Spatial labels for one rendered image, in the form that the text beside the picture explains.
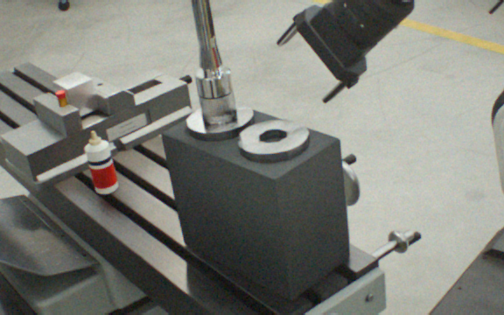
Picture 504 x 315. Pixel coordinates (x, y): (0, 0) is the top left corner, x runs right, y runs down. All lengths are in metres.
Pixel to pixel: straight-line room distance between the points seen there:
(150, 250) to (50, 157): 0.32
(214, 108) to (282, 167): 0.14
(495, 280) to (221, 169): 0.76
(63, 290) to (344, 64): 0.60
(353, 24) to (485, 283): 0.72
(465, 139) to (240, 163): 2.38
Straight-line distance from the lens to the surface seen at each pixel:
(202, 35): 1.03
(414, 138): 3.33
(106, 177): 1.35
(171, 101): 1.53
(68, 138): 1.44
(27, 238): 1.42
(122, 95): 1.47
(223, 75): 1.04
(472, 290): 1.60
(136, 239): 1.23
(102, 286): 1.39
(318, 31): 1.12
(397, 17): 1.05
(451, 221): 2.82
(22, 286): 1.40
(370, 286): 1.10
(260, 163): 0.99
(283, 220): 0.98
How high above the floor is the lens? 1.60
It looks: 29 degrees down
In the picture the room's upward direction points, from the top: 9 degrees counter-clockwise
